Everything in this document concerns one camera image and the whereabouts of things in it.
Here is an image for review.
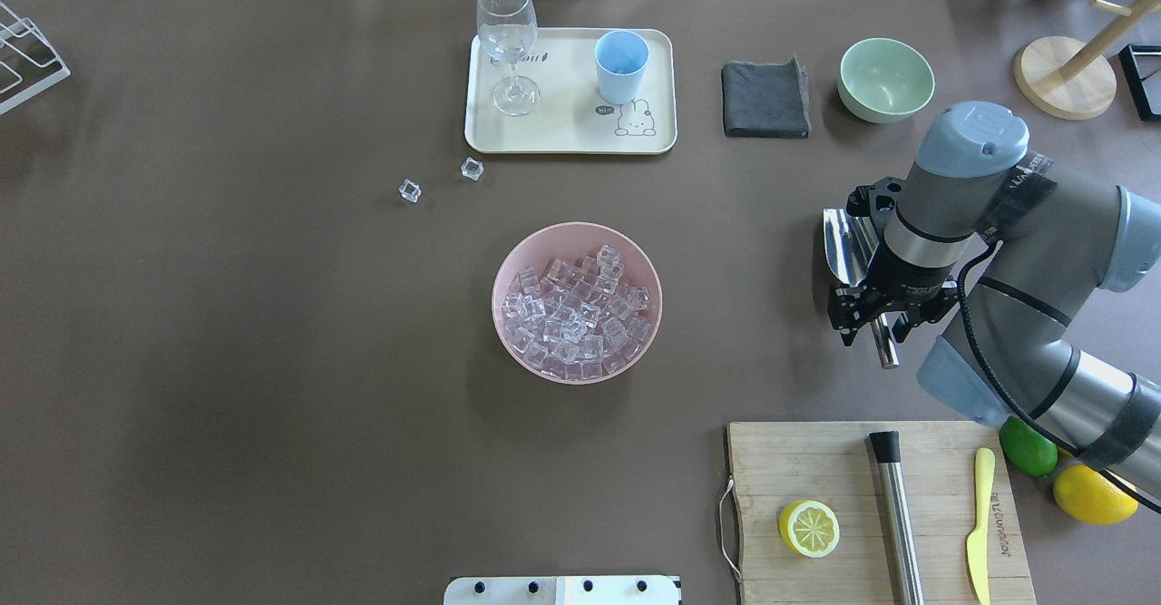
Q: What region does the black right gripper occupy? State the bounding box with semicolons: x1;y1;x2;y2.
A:
825;179;959;347

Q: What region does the steel ice scoop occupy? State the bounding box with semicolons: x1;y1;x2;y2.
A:
824;208;900;369

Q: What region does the pink bowl of ice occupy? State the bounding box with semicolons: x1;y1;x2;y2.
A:
491;223;664;386

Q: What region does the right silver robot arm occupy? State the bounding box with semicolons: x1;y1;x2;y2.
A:
825;101;1158;510

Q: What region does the wooden cup stand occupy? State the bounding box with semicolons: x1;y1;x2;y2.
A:
1014;0;1160;121

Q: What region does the light blue cup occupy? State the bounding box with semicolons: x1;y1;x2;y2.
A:
594;30;649;105

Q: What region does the clear ice cube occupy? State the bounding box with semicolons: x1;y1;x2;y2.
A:
397;179;423;204
460;156;484;181

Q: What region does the steel muddler black tip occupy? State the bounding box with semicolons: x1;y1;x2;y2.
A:
868;431;925;604

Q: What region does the green lime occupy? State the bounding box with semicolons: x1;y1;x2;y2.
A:
998;416;1060;477

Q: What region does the green bowl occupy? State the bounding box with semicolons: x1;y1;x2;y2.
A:
838;38;933;124

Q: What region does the wooden cutting board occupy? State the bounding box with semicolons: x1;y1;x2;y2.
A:
727;422;1037;604

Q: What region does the dark grey folded cloth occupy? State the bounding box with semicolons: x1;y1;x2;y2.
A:
721;55;812;139

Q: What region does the half lemon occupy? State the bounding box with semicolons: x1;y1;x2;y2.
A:
778;499;841;559

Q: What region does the yellow plastic knife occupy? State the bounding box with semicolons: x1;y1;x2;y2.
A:
965;447;996;604

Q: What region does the black glass rack tray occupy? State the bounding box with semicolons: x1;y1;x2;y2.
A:
1117;44;1160;122

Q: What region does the cream serving tray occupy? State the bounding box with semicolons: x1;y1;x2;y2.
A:
464;27;678;154

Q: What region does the clear wine glass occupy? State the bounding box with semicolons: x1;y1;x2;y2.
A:
476;0;541;117

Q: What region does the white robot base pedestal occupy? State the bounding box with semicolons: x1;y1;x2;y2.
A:
444;572;683;604

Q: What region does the white wire cup rack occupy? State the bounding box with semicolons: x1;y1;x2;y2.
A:
1;3;71;114

